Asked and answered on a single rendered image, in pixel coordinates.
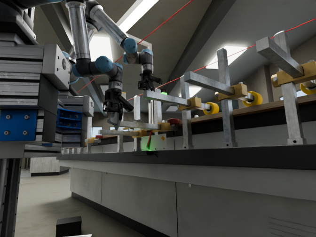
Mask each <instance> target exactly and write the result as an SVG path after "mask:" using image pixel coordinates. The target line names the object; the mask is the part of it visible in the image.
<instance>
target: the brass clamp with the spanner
mask: <svg viewBox="0 0 316 237"><path fill-rule="evenodd" d="M158 125H161V129H160V130H154V129H153V130H152V132H166V131H170V123H166V122H164V123H159V124H158Z"/></svg>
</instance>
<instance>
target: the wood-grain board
mask: <svg viewBox="0 0 316 237"><path fill-rule="evenodd" d="M297 98H298V104H299V106H302V105H307V104H313V103H316V93H315V94H310V95H304V96H299V97H297ZM279 109H284V100H280V101H275V102H270V103H264V104H259V105H254V106H249V107H245V108H240V109H235V110H233V117H238V116H243V115H249V114H255V113H260V112H266V111H273V110H279ZM219 119H222V112H219V113H215V114H210V115H205V116H200V117H195V118H191V124H196V123H202V122H207V121H213V120H219ZM175 126H182V120H179V125H175ZM144 130H147V132H149V131H150V130H149V129H144ZM113 137H117V135H105V136H103V138H102V139H108V138H113ZM102 139H100V140H102Z"/></svg>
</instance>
